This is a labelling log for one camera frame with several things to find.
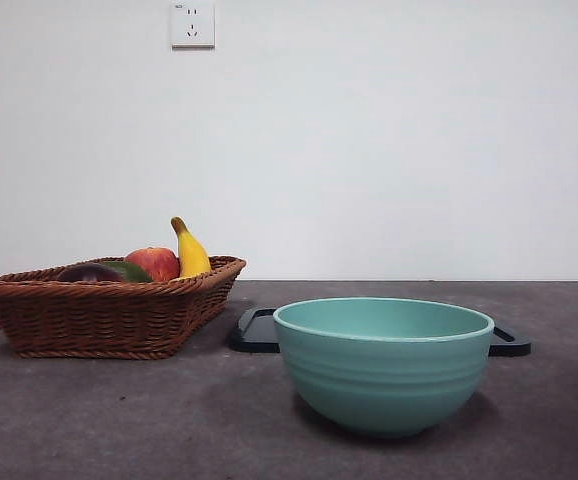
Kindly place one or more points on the teal ribbed bowl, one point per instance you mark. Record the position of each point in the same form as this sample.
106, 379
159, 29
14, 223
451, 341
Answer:
384, 380

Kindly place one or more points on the dark purple plum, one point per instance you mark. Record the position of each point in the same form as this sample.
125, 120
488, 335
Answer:
89, 273

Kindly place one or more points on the yellow banana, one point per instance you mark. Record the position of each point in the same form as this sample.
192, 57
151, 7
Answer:
192, 255

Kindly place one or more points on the black rectangular tray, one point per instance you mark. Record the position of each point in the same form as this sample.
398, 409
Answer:
251, 332

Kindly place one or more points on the red yellow apple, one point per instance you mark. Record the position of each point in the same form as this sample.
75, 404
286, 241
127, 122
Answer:
159, 262

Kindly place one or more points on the green avocado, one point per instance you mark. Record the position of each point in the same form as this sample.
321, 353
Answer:
134, 271

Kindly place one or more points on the brown wicker basket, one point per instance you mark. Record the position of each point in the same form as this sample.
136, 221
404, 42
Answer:
94, 320

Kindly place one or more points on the white wall power socket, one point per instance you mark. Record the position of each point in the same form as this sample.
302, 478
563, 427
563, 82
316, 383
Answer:
193, 30

